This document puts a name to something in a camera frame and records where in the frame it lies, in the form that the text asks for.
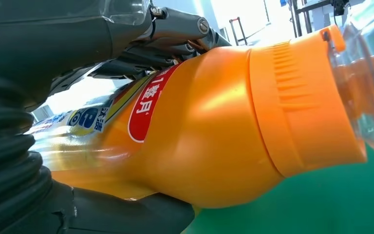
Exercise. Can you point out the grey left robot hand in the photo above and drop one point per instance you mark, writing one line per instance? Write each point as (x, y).
(45, 42)

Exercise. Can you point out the black metal frame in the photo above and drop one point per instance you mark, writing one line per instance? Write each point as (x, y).
(298, 16)

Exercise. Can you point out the orange detergent bottle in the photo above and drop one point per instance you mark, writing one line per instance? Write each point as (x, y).
(212, 129)

